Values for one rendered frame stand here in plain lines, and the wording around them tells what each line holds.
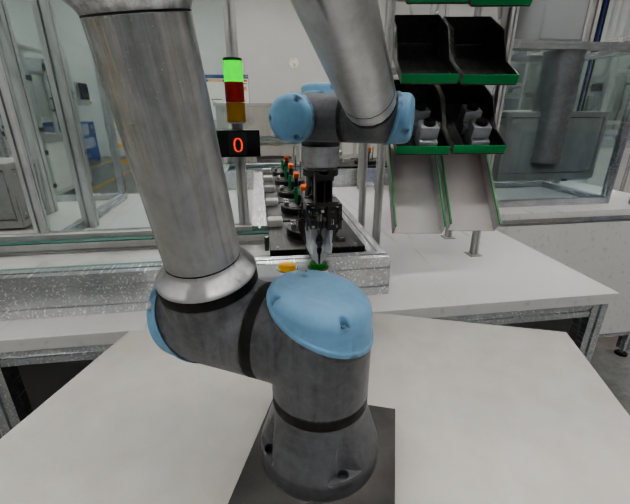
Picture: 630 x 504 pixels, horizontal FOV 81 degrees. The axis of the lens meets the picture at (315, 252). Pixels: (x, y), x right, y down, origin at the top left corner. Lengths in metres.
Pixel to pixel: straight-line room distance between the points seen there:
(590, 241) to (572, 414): 1.53
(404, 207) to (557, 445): 0.63
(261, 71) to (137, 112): 11.16
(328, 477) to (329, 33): 0.46
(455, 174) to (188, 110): 0.92
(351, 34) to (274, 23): 11.26
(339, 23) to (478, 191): 0.84
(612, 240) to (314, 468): 1.99
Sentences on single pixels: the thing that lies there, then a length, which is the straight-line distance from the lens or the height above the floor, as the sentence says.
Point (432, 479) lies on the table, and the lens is 0.57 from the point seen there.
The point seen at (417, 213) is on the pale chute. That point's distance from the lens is 1.04.
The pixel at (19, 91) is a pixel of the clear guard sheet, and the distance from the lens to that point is 1.27.
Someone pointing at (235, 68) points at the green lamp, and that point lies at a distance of 1.08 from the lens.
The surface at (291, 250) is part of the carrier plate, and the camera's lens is 0.92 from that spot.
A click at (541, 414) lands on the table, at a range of 0.71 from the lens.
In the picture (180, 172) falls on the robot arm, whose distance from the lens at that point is 0.36.
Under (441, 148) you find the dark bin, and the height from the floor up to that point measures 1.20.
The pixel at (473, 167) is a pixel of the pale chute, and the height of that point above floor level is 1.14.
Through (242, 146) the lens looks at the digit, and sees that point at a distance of 1.08.
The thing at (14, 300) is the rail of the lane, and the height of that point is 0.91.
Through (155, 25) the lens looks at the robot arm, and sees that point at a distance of 0.35.
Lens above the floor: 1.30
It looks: 21 degrees down
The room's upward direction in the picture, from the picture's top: straight up
